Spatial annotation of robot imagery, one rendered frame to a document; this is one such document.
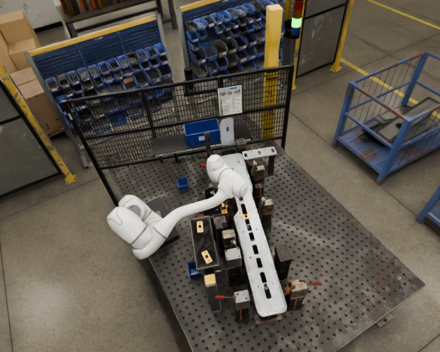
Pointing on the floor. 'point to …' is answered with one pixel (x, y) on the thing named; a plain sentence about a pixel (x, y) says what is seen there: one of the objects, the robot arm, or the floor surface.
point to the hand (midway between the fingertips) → (223, 204)
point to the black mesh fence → (188, 116)
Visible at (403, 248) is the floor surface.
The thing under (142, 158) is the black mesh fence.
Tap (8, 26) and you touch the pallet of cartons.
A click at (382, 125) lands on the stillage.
